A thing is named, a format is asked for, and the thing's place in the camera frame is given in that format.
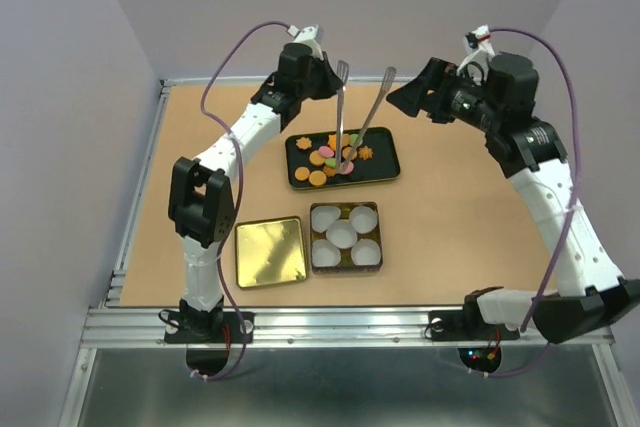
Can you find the orange round cookie left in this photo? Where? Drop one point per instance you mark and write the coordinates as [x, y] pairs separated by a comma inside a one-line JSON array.
[[302, 174]]

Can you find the green round cookie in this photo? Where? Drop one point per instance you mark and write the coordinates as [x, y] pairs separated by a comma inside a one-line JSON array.
[[355, 140]]

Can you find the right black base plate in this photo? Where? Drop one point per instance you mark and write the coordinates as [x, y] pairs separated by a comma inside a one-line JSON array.
[[459, 325]]

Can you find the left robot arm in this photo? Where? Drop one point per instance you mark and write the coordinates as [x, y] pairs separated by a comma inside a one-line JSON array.
[[205, 192]]

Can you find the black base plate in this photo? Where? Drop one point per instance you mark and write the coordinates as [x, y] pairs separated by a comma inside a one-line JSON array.
[[221, 327], [459, 325]]

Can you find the gold tin lid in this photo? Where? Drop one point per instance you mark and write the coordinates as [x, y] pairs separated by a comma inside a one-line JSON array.
[[270, 252]]

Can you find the orange round cookie middle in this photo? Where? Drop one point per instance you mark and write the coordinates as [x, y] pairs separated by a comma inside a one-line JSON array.
[[316, 159]]

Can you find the gold cookie tin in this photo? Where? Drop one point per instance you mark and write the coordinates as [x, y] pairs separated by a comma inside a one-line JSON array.
[[346, 265]]

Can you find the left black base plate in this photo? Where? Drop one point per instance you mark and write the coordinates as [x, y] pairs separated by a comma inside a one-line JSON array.
[[221, 327]]

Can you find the black cookie tray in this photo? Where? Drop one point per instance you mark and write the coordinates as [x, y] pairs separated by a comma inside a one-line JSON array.
[[383, 166]]

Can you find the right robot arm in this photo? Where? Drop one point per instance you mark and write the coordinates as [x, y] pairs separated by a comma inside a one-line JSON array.
[[592, 292]]

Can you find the orange round cookie bottom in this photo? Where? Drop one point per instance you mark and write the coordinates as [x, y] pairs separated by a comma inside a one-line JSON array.
[[317, 178]]

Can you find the white paper cup top-left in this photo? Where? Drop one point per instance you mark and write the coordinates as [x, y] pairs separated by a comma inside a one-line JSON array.
[[323, 216]]

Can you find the orange flower cookie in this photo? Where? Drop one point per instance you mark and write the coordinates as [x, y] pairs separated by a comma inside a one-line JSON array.
[[303, 143]]

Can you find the orange star cookie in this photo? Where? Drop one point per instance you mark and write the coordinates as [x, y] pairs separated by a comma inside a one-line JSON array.
[[365, 153]]

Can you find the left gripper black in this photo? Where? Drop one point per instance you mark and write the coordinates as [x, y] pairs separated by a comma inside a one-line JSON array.
[[332, 82]]

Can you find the white paper cup top-right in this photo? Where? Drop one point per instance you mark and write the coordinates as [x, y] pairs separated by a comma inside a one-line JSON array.
[[363, 219]]

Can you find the aluminium front rail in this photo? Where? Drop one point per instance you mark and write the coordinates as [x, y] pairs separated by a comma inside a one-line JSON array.
[[279, 328]]

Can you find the white paper cup bottom-right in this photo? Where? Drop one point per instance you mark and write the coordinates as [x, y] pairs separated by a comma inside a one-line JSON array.
[[366, 252]]

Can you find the white paper cup bottom-left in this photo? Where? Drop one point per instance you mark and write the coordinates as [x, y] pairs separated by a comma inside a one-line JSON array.
[[324, 254]]

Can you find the pink round cookie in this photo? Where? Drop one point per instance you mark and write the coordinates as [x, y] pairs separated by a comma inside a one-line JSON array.
[[326, 151]]

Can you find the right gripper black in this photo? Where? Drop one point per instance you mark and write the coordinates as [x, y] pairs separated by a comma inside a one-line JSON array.
[[437, 79]]

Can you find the white paper cup centre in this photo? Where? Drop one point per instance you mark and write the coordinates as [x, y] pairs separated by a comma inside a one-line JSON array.
[[342, 234]]

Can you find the orange round cookie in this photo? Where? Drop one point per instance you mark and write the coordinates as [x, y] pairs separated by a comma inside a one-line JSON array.
[[316, 159], [317, 178], [302, 174]]

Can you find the orange bear cookie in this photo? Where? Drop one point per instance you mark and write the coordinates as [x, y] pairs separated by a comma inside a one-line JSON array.
[[336, 142]]

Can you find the pink cookie lower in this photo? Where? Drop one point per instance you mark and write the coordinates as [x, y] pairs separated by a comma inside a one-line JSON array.
[[345, 168]]

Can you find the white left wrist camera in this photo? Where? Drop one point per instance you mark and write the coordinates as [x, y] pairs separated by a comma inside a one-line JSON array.
[[310, 36]]

